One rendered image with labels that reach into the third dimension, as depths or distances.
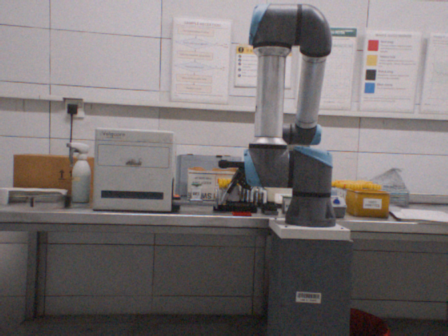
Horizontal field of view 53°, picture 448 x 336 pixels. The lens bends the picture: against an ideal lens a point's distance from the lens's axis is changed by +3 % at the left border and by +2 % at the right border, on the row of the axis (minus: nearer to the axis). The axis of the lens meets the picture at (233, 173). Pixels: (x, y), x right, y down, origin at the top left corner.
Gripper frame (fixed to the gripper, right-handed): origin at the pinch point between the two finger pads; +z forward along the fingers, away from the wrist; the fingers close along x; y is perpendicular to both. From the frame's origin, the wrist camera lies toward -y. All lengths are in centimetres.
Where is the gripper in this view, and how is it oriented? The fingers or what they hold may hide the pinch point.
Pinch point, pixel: (221, 199)
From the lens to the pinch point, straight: 166.3
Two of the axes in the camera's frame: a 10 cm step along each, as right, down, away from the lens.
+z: -5.3, 8.4, 0.0
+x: -0.9, -0.6, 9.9
